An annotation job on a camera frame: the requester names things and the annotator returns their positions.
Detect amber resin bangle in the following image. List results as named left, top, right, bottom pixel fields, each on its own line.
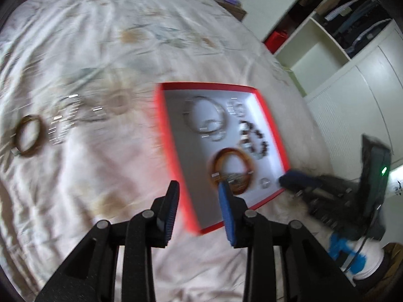
left=208, top=147, right=254, bottom=195

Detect brown beaded bracelet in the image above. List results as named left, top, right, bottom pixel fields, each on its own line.
left=237, top=119, right=271, bottom=160

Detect twisted silver hoop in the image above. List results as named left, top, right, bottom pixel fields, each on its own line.
left=199, top=119, right=226, bottom=142

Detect large thin silver hoop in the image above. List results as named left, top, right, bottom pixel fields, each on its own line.
left=182, top=95, right=227, bottom=134

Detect silver beaded necklace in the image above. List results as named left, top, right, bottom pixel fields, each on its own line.
left=46, top=93, right=109, bottom=146

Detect dark brown bangle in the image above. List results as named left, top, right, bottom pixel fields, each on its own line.
left=10, top=115, right=45, bottom=158

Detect red jewelry box tray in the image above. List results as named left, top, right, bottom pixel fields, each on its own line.
left=156, top=82, right=289, bottom=235

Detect right gloved hand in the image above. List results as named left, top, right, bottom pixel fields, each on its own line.
left=328, top=230, right=385, bottom=281

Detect floral white bed duvet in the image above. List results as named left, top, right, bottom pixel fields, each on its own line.
left=1, top=0, right=318, bottom=301

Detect white wardrobe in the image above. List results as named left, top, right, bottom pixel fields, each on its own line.
left=242, top=0, right=403, bottom=196

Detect hanging clothes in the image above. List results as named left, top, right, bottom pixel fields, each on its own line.
left=316, top=0, right=392, bottom=58

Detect wooden nightstand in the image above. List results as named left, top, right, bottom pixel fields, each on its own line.
left=215, top=0, right=247, bottom=22

